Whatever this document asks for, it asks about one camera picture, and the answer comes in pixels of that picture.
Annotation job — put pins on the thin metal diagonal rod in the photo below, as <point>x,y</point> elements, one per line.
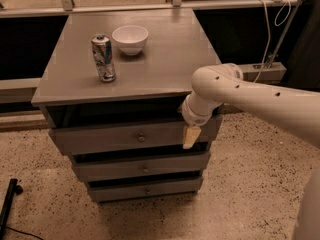
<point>291,17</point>

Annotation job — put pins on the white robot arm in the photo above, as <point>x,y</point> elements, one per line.
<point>292,110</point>

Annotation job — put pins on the grey bottom drawer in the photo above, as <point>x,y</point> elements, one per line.
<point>146,189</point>

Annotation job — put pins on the grey top drawer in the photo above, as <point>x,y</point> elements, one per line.
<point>115,137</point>

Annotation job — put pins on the white ceramic bowl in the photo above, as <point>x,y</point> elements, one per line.
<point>130,39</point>

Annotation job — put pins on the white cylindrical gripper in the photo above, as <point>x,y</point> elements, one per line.
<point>193,118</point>

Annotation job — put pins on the crushed metal drink can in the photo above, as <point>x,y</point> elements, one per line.
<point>102,54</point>

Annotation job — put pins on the grey wooden drawer cabinet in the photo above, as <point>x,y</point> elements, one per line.
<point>150,86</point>

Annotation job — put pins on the black floor stand leg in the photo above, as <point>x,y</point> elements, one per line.
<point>13,189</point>

